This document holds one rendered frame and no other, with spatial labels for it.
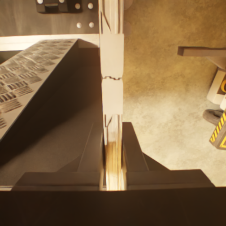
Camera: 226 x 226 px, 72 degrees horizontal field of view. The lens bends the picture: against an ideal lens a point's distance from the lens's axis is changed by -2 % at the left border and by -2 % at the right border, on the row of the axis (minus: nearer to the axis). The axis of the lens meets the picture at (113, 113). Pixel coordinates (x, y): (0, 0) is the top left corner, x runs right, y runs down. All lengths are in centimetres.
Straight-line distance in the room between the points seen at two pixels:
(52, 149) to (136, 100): 94
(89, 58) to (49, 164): 72
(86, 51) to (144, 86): 46
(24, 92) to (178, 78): 97
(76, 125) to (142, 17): 87
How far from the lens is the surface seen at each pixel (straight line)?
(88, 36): 88
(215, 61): 32
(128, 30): 27
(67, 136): 27
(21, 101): 36
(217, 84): 118
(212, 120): 122
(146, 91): 113
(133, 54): 106
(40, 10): 87
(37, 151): 26
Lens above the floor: 104
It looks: 64 degrees down
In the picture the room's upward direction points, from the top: 178 degrees clockwise
